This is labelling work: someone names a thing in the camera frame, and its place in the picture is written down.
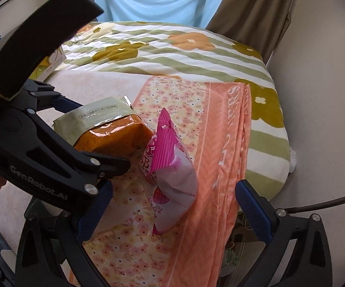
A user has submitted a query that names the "orange cake snack pack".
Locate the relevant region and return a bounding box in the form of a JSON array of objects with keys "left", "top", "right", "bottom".
[{"left": 52, "top": 95, "right": 156, "bottom": 160}]

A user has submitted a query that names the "black cable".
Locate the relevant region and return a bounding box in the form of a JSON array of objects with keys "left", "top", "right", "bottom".
[{"left": 285, "top": 188, "right": 345, "bottom": 215}]

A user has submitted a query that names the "floral striped quilt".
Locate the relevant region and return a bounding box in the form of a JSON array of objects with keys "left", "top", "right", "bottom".
[{"left": 60, "top": 22, "right": 290, "bottom": 199}]

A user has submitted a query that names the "green cardboard snack box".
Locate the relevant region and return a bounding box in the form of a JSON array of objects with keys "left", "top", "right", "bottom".
[{"left": 29, "top": 46, "right": 66, "bottom": 82}]

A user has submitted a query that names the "orange floral towel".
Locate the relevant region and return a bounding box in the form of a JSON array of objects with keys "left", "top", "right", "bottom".
[{"left": 75, "top": 75, "right": 252, "bottom": 286}]

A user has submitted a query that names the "right brown curtain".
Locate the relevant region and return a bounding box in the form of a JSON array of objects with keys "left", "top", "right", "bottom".
[{"left": 206, "top": 0, "right": 293, "bottom": 62}]

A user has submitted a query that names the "pink strawberry snack bag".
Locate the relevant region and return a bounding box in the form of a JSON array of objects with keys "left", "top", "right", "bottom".
[{"left": 139, "top": 108, "right": 198, "bottom": 235}]

